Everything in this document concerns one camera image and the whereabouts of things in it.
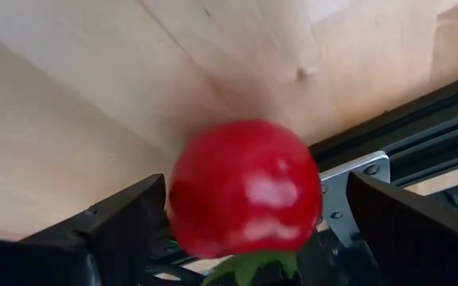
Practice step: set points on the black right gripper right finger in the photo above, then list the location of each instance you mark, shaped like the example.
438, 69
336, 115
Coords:
420, 238

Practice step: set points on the black aluminium table frame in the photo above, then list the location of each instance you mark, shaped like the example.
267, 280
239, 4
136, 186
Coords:
431, 135

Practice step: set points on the silver corner bracket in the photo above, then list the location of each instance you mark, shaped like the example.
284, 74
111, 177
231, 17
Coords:
342, 186

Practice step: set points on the red tomato with green calyx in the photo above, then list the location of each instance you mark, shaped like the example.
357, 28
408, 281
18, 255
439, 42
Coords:
245, 186

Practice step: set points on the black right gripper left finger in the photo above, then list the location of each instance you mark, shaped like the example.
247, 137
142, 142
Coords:
74, 246

